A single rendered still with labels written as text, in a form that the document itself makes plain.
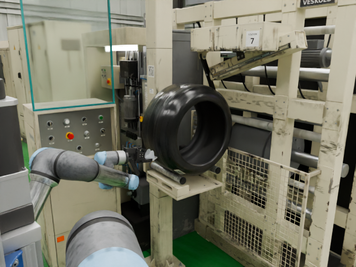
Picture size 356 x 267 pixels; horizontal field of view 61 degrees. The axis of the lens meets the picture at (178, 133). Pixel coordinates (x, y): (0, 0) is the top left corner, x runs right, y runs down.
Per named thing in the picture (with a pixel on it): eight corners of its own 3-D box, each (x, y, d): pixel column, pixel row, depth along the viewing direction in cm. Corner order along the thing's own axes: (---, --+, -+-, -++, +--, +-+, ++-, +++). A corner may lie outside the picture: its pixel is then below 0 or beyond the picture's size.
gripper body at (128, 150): (147, 148, 167) (127, 150, 160) (145, 163, 168) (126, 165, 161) (140, 145, 173) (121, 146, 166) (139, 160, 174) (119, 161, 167)
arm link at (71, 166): (84, 151, 113) (142, 172, 157) (61, 147, 117) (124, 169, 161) (75, 181, 110) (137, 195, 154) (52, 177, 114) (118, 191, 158)
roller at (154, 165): (156, 162, 207) (152, 168, 206) (152, 159, 204) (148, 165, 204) (187, 179, 180) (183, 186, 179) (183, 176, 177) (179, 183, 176)
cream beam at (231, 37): (189, 51, 205) (189, 28, 201) (216, 52, 219) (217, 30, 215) (261, 51, 157) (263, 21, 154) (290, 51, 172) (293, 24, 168)
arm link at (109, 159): (92, 166, 158) (93, 150, 157) (112, 165, 165) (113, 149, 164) (98, 169, 152) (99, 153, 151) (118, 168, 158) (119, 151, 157)
